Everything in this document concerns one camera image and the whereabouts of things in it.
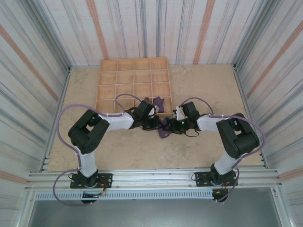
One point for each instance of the purple sock teal toe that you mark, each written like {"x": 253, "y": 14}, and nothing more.
{"x": 163, "y": 134}

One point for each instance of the purple sock orange stripes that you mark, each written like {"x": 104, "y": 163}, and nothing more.
{"x": 159, "y": 104}

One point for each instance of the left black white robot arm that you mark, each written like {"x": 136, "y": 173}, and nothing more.
{"x": 87, "y": 132}

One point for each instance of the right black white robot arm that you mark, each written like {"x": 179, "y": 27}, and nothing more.
{"x": 239, "y": 137}

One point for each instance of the wooden compartment tray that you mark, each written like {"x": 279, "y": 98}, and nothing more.
{"x": 132, "y": 80}

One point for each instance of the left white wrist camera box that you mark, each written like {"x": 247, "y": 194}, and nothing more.
{"x": 154, "y": 111}

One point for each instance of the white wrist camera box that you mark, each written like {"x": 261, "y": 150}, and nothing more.
{"x": 154, "y": 111}
{"x": 180, "y": 113}

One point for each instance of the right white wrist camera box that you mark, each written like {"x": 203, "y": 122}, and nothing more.
{"x": 180, "y": 113}

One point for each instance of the aluminium mounting rail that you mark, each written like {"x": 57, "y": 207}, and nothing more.
{"x": 154, "y": 178}

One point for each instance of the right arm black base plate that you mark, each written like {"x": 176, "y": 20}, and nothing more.
{"x": 203, "y": 178}

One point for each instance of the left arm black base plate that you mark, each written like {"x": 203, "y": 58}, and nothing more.
{"x": 105, "y": 180}

